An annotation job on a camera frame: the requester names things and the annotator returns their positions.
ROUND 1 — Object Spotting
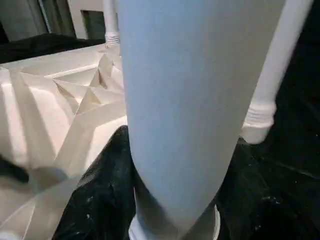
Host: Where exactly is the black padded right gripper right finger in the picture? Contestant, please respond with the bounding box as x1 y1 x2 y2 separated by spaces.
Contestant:
216 136 320 240

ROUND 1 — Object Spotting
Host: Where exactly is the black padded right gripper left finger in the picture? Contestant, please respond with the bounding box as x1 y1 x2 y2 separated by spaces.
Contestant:
53 124 137 240

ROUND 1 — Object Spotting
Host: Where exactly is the white plastic table top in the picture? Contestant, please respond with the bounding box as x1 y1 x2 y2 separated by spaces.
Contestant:
0 43 273 240

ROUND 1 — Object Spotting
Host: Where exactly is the white plastic table leg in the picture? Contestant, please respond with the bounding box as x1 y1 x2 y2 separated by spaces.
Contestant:
246 0 315 128
116 0 291 240
103 0 121 48

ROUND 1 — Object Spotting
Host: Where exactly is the black table mat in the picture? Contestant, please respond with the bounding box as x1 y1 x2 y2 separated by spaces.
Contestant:
0 32 320 240

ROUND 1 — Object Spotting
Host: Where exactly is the grey curtain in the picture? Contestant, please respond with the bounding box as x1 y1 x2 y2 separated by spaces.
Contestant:
0 0 51 42

